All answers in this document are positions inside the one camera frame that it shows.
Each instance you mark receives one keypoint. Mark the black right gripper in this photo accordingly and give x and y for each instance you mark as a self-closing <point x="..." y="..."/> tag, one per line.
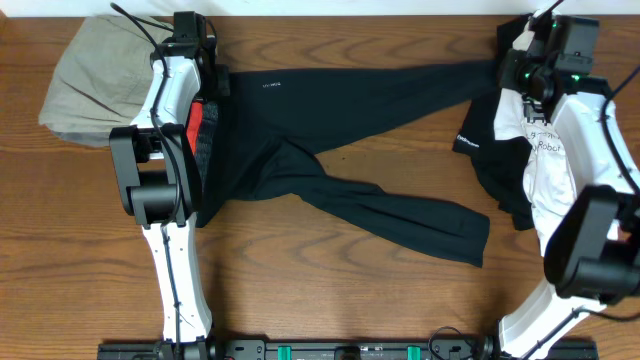
<point x="513" y="61"/>

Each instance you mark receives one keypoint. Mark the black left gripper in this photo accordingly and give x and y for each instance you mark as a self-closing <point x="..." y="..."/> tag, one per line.
<point x="223" y="90"/>

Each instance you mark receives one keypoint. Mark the black leggings red waistband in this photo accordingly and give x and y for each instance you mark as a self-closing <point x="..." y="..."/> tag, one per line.
<point x="264" y="139"/>

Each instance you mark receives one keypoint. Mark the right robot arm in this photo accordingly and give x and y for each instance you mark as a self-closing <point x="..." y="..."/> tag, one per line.
<point x="591" y="261"/>

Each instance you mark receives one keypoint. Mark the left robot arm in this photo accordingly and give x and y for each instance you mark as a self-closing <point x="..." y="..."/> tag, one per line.
<point x="159" y="185"/>

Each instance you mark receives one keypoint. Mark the black white t-shirt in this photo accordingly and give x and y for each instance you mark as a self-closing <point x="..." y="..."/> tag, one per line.
<point x="521" y="161"/>

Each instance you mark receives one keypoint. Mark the folded khaki pants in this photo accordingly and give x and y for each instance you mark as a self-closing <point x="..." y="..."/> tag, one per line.
<point x="101" y="80"/>

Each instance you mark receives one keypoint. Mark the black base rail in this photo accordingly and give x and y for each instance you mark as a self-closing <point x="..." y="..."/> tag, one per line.
<point x="443" y="346"/>

